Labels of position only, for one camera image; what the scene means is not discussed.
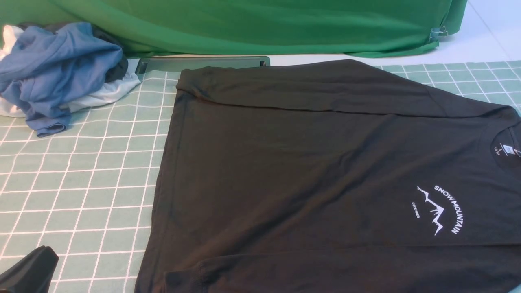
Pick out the green backdrop cloth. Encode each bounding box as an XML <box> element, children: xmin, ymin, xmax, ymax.
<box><xmin>0</xmin><ymin>0</ymin><xmax>467</xmax><ymax>58</ymax></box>

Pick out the green checkered tablecloth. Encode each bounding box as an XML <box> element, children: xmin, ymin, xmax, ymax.
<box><xmin>1</xmin><ymin>61</ymin><xmax>520</xmax><ymax>293</ymax></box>

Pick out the blue crumpled shirt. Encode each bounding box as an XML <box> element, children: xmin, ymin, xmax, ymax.
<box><xmin>0</xmin><ymin>22</ymin><xmax>123</xmax><ymax>137</ymax></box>

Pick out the dark gray long-sleeve shirt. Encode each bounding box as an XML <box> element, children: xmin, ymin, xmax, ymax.
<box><xmin>134</xmin><ymin>60</ymin><xmax>521</xmax><ymax>293</ymax></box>

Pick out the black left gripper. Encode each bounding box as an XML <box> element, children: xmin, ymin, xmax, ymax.
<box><xmin>0</xmin><ymin>245</ymin><xmax>59</xmax><ymax>293</ymax></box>

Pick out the silver binder clip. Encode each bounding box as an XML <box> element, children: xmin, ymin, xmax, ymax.
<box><xmin>428</xmin><ymin>26</ymin><xmax>449</xmax><ymax>42</ymax></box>

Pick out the gray metal rail bracket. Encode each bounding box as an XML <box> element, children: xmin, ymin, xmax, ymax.
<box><xmin>135</xmin><ymin>56</ymin><xmax>270</xmax><ymax>75</ymax></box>

